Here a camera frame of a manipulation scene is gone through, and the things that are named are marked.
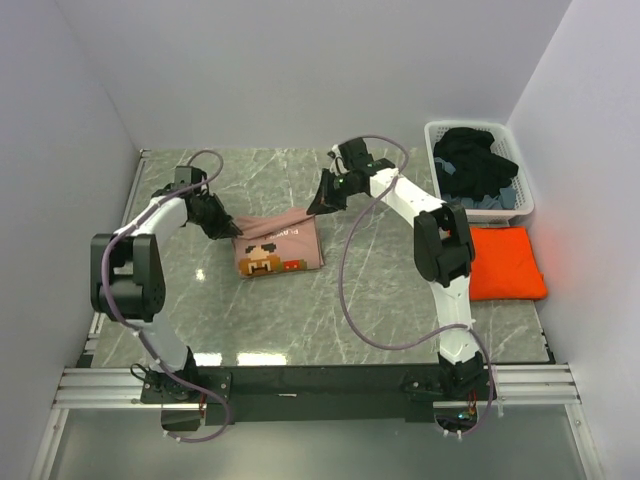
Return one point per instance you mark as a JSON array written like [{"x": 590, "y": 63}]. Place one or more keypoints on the blue garment in basket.
[{"x": 504, "y": 200}]

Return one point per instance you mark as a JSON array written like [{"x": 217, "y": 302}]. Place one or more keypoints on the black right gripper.
[{"x": 325, "y": 200}]

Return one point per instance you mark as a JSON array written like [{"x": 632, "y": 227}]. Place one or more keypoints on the aluminium frame rail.
[{"x": 115, "y": 388}]

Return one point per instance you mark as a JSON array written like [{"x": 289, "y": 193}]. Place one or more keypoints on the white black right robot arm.
[{"x": 443, "y": 252}]

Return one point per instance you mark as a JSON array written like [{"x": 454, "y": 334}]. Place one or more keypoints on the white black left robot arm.
[{"x": 127, "y": 278}]

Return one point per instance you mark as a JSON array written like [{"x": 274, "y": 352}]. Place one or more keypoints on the white plastic laundry basket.
[{"x": 504, "y": 145}]

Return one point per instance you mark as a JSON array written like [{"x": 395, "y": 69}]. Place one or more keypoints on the black t-shirt in basket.
[{"x": 474, "y": 170}]

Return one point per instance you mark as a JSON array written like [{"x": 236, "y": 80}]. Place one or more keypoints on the black robot mounting base bar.
[{"x": 315, "y": 393}]

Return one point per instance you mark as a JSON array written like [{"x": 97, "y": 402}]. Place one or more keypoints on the folded orange t-shirt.
[{"x": 504, "y": 267}]

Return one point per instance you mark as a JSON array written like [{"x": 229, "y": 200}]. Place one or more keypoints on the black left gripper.
[{"x": 223, "y": 227}]

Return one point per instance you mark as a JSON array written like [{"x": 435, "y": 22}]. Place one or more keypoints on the pink printed t-shirt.
[{"x": 284, "y": 243}]

